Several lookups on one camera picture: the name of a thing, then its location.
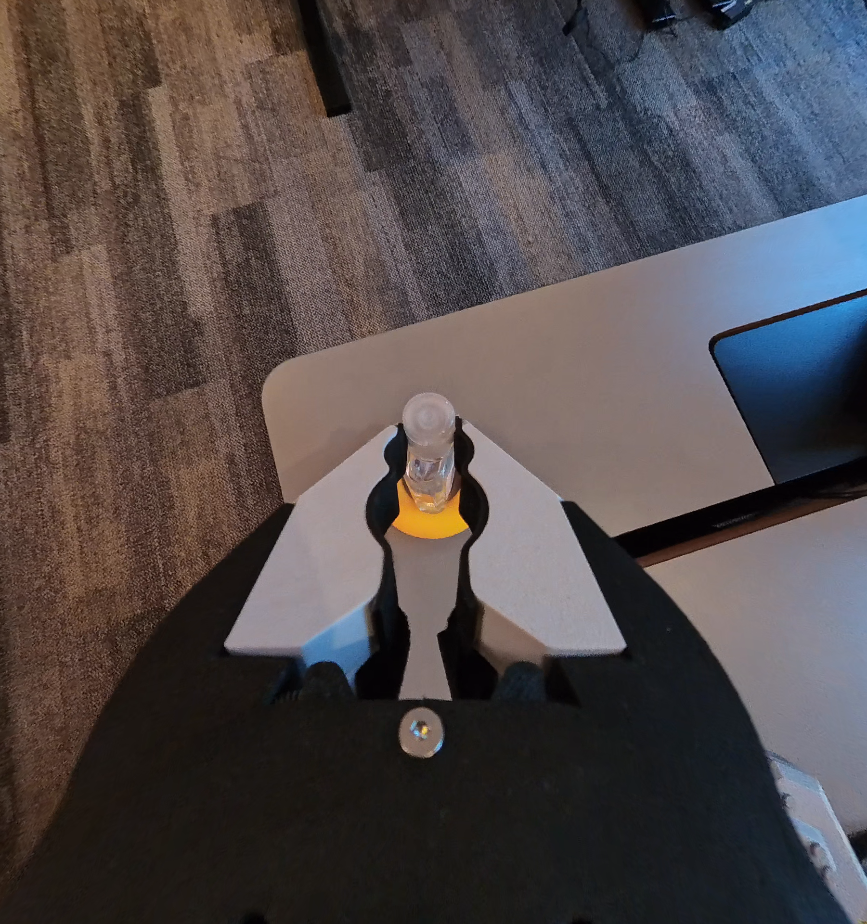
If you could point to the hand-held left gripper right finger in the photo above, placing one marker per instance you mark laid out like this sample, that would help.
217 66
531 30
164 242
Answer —
541 577

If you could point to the black power adapter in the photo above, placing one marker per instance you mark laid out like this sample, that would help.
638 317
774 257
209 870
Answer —
733 13

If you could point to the small clear plastic bottle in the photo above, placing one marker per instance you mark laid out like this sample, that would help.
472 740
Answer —
428 433

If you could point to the grey desk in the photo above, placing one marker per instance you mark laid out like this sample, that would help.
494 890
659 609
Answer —
549 361

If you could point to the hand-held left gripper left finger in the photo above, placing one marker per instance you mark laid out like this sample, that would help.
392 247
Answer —
318 577

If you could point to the black desk leg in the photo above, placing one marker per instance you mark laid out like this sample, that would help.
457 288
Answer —
325 65

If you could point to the grey battery box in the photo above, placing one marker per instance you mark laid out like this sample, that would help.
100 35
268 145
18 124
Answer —
809 801

